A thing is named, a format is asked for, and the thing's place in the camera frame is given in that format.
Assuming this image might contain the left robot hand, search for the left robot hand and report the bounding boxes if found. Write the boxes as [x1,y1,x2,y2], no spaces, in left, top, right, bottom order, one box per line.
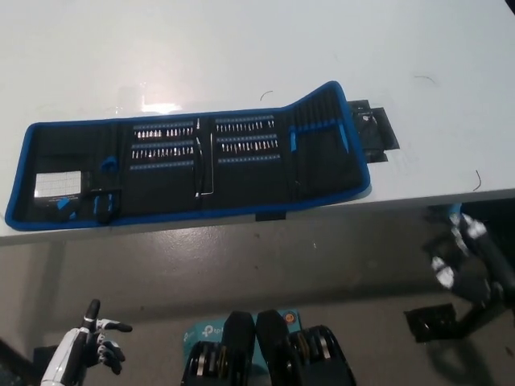
[39,298,134,386]

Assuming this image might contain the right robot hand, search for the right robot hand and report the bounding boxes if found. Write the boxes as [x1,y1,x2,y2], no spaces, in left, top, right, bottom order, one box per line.
[422,203,494,309]

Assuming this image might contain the black blue-edged toolkit roll case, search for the black blue-edged toolkit roll case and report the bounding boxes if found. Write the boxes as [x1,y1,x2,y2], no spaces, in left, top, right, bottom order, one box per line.
[6,80,372,233]

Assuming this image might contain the dark square floor object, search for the dark square floor object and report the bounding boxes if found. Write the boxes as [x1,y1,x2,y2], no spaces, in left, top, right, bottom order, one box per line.
[31,345,65,376]

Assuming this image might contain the black table leg with foot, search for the black table leg with foot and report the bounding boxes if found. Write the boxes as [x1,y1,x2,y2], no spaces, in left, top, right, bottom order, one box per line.
[403,281,515,343]

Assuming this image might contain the teal tp-link box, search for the teal tp-link box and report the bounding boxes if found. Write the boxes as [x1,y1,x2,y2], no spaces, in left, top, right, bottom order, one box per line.
[183,309,301,371]

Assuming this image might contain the black tape patch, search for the black tape patch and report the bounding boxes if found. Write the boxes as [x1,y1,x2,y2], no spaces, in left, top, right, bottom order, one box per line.
[346,98,402,164]

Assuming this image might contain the black tool with blue stripes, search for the black tool with blue stripes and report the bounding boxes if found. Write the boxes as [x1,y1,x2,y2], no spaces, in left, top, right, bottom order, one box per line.
[91,192,116,224]

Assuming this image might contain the blue plastic pry stick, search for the blue plastic pry stick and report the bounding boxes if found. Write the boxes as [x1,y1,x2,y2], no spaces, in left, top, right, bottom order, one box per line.
[339,119,351,154]

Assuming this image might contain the white grid magnetic mat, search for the white grid magnetic mat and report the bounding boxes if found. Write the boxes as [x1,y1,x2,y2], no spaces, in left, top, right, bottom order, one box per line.
[35,171,84,199]

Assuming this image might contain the blue bit holder strip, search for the blue bit holder strip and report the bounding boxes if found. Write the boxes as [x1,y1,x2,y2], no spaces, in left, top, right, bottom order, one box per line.
[130,160,195,170]
[217,156,278,165]

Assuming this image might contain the blue strip of screwdriver bits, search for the blue strip of screwdriver bits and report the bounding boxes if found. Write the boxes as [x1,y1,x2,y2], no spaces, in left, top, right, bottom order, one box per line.
[216,134,279,154]
[133,122,195,140]
[214,114,278,133]
[130,141,195,158]

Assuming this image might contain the black metal tweezers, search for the black metal tweezers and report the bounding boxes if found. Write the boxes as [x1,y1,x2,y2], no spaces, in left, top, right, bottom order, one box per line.
[193,135,203,199]

